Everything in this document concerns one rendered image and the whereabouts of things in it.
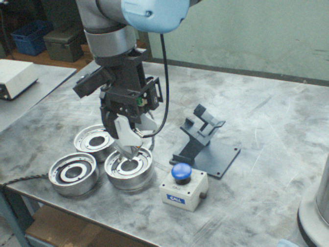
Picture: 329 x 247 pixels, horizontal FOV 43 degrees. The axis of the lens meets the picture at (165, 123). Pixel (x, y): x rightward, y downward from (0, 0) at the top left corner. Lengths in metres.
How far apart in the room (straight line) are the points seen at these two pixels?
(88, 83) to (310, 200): 0.42
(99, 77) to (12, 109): 0.90
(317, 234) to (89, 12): 0.42
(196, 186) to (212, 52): 1.92
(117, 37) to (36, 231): 0.75
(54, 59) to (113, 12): 2.36
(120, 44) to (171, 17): 0.13
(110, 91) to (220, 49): 1.97
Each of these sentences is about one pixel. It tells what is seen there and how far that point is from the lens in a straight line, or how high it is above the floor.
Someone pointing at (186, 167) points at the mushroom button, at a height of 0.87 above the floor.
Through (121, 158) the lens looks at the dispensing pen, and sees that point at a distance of 0.84.
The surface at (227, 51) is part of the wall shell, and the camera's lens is 2.61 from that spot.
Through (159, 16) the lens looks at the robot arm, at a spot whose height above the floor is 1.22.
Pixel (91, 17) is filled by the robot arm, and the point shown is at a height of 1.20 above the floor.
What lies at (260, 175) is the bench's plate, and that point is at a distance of 0.88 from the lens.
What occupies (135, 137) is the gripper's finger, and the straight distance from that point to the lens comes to 0.73.
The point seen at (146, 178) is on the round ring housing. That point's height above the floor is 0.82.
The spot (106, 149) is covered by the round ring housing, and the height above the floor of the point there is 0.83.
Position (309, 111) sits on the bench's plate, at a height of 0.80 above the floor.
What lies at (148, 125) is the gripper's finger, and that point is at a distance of 0.77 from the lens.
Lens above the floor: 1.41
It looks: 35 degrees down
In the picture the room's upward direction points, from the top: 11 degrees counter-clockwise
